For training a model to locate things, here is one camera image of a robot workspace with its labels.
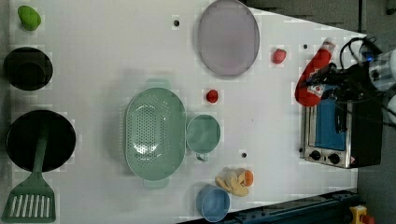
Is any large black cup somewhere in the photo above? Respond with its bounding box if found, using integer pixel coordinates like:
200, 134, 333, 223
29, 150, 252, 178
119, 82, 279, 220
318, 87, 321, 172
6, 110, 77, 172

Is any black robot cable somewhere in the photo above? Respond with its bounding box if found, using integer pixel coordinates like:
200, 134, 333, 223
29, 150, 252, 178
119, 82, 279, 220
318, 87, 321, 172
339, 36, 396, 127

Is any red toy strawberry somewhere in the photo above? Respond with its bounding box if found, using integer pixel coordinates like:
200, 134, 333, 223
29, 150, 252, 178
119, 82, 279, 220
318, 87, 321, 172
272, 49, 287, 64

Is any yellow red emergency button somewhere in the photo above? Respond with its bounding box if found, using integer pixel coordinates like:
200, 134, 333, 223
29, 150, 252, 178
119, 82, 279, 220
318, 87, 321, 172
349, 205, 375, 224

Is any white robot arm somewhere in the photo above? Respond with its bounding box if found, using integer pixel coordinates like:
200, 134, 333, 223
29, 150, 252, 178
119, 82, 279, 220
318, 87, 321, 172
299, 37, 395, 106

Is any small black cup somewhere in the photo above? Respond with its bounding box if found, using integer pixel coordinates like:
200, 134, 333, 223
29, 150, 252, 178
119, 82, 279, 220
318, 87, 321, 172
3, 47, 53, 91

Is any blue cup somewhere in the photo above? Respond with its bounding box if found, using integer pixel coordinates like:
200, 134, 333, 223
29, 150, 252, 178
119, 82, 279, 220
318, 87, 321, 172
196, 185, 230, 223

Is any grey round plate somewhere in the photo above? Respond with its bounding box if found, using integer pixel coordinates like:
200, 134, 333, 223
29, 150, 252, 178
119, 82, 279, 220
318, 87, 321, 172
197, 0, 260, 76

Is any small red toy tomato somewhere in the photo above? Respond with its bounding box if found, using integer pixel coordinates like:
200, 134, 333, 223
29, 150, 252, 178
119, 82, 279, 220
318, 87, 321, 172
205, 90, 219, 104

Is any black toaster oven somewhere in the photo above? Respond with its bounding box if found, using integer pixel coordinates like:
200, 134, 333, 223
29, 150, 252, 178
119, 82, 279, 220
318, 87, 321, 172
300, 100, 383, 169

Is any green mug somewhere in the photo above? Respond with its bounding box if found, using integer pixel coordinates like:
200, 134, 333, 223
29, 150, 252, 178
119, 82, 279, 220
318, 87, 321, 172
186, 114, 221, 161

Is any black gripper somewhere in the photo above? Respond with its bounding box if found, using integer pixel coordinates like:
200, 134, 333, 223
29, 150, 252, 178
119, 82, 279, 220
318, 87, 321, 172
305, 63, 378, 102

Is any red plush ketchup bottle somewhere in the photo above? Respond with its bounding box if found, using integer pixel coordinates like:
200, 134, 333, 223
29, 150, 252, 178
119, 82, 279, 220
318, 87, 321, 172
294, 37, 335, 106

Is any green slotted spatula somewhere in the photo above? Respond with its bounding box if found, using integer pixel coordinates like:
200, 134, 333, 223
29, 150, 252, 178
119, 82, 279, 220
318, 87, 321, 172
1, 124, 56, 223

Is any green toy fruit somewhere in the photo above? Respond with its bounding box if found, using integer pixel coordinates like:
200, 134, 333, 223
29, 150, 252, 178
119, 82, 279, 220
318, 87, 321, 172
18, 6, 41, 31

